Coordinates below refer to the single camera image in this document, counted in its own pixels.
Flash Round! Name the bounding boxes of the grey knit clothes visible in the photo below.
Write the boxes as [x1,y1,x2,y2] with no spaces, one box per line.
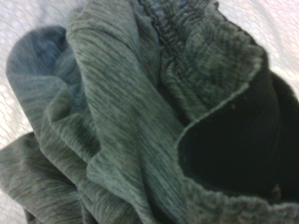
[0,0,299,224]

